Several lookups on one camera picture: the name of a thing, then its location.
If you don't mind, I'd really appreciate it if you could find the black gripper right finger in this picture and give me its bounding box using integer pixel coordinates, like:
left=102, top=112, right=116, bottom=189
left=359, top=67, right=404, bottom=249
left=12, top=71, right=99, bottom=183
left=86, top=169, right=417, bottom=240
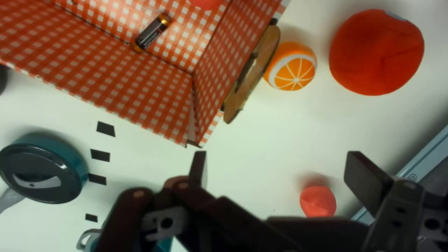
left=342, top=149, right=448, bottom=252

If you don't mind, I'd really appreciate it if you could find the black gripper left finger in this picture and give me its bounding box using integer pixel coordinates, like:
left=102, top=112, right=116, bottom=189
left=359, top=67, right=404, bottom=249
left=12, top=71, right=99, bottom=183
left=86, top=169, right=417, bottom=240
left=96, top=149, right=263, bottom=252

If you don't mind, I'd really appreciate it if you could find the small red plush toy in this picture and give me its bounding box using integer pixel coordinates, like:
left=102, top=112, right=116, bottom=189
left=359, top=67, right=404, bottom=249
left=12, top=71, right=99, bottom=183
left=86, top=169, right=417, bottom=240
left=298, top=183, right=337, bottom=219

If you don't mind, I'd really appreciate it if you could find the orange half plush toy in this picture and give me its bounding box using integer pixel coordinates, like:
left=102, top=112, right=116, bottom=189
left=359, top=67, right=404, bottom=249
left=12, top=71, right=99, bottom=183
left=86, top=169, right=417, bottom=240
left=261, top=40, right=319, bottom=92

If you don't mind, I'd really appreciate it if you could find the red checkered cardboard box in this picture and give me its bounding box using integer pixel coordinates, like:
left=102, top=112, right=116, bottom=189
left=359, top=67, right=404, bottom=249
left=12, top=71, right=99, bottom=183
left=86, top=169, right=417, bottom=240
left=0, top=0, right=286, bottom=148

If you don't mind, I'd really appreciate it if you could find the big red round plush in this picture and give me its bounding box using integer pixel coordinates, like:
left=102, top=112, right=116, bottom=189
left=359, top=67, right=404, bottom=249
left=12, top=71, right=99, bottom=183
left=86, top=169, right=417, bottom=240
left=327, top=8, right=426, bottom=98

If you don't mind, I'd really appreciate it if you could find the plain orange plush toy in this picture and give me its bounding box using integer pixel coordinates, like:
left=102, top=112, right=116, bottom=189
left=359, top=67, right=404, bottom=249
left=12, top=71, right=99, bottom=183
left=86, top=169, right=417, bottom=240
left=187, top=0, right=226, bottom=11

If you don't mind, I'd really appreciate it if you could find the teal toy pot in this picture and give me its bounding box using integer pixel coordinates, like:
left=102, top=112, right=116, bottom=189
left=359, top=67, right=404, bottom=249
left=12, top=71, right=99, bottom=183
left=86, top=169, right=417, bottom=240
left=75, top=226, right=106, bottom=252

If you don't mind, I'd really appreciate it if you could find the dark frying pan with lid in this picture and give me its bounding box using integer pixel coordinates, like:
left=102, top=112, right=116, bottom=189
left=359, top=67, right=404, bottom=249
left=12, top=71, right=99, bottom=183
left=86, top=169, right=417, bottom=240
left=0, top=131, right=90, bottom=214

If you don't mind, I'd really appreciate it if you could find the black and gold battery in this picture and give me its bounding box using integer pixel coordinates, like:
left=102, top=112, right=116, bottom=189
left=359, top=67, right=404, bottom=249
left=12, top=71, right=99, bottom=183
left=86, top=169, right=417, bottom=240
left=134, top=11, right=173, bottom=51

